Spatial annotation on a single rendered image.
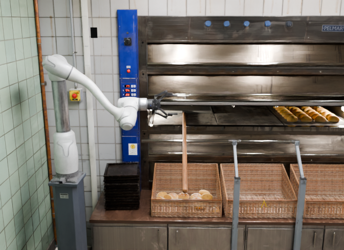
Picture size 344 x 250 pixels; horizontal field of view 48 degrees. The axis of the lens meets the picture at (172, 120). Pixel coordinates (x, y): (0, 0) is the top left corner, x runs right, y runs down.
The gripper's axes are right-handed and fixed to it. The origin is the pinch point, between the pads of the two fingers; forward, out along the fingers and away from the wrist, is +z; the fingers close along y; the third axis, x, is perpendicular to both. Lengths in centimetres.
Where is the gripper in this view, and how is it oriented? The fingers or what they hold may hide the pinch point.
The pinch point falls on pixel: (175, 104)
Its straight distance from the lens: 276.4
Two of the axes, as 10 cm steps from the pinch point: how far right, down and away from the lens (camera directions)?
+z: 10.0, 0.1, -0.3
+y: 0.0, 9.7, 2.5
